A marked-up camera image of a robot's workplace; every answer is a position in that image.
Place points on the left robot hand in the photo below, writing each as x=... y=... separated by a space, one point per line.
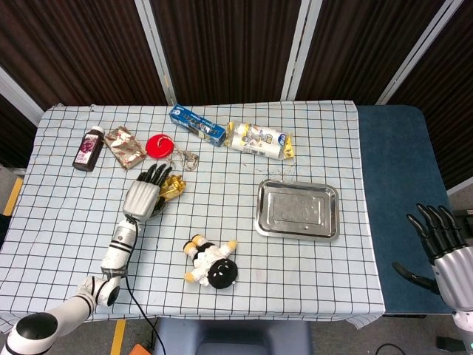
x=140 y=199

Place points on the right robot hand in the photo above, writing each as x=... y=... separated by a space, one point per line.
x=454 y=273

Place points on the gold foil snack package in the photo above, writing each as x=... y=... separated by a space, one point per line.
x=173 y=186

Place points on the black plush toy white robe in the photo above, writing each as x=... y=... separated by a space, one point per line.
x=210 y=262

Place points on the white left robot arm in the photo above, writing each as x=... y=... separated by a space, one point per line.
x=118 y=244

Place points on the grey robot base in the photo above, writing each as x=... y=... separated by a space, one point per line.
x=233 y=336

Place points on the bronze foil snack bag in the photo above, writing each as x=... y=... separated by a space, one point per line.
x=123 y=148

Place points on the black box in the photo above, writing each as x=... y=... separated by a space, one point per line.
x=465 y=217

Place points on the dark juice bottle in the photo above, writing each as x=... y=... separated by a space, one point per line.
x=88 y=149

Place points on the blue cookie box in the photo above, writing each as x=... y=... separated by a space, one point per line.
x=196 y=124

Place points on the white and yellow snack pack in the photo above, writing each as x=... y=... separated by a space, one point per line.
x=258 y=140

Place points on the checked tablecloth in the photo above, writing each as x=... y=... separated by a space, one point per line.
x=258 y=288

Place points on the orange object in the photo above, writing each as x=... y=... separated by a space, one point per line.
x=139 y=349

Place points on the rectangular steel tray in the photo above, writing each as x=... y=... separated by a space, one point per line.
x=295 y=211

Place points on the dark folding screen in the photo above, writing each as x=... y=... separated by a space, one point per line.
x=229 y=48

